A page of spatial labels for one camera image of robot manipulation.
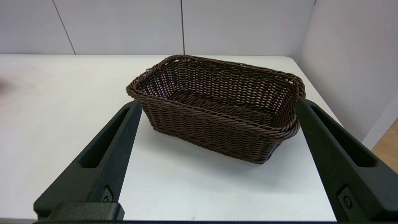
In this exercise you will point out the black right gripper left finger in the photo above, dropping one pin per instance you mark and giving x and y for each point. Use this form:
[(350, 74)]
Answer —
[(93, 183)]

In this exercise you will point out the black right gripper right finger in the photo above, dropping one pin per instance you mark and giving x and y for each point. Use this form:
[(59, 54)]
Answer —
[(367, 189)]

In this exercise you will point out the dark brown wicker basket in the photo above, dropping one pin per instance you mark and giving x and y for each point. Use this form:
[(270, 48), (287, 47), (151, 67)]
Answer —
[(202, 130)]

